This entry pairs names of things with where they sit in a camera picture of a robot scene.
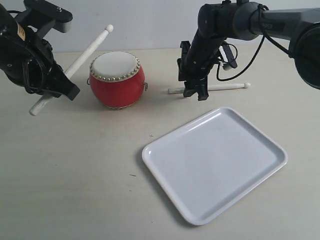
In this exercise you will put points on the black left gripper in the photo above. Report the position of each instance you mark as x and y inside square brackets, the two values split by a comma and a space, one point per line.
[28, 62]

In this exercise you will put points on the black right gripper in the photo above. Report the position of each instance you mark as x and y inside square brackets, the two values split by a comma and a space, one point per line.
[196, 61]

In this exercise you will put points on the white drumstick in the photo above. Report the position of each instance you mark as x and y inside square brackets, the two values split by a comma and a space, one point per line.
[69, 72]
[217, 87]

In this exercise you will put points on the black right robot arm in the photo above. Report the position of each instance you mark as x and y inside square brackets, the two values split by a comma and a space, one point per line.
[296, 32]

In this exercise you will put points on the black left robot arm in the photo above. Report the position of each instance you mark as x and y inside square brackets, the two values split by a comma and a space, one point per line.
[5, 15]

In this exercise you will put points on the small red drum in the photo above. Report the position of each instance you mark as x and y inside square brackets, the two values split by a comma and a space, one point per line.
[117, 79]

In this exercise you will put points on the white plastic tray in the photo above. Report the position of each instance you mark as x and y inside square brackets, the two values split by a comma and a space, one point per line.
[210, 163]

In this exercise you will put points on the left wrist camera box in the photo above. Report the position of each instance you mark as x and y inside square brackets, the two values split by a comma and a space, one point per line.
[44, 16]

